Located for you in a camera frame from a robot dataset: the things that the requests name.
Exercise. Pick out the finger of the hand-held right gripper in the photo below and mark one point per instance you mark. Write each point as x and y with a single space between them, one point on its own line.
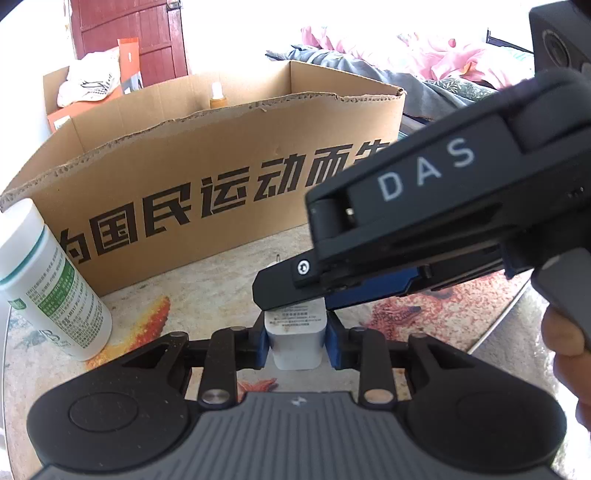
286 286

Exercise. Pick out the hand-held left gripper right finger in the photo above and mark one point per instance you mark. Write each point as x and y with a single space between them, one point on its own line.
331 344

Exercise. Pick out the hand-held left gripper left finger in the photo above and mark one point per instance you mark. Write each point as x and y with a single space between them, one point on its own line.
262 344

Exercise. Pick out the white wall charger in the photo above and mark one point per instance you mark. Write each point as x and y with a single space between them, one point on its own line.
295 337

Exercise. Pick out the brown cardboard box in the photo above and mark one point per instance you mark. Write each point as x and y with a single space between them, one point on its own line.
184 152

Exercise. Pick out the green dropper bottle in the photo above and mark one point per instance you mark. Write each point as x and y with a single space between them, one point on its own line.
217 97

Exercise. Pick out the person's right hand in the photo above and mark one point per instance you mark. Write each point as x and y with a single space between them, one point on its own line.
565 355

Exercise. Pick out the pink floral blanket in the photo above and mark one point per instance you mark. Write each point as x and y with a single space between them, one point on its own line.
443 53

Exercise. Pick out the white pill bottle green label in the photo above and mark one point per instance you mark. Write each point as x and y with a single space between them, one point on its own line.
51 286

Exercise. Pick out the orange cardboard box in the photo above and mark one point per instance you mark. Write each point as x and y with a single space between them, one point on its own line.
62 121

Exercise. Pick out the red wooden door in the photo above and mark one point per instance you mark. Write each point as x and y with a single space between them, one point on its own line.
138 23

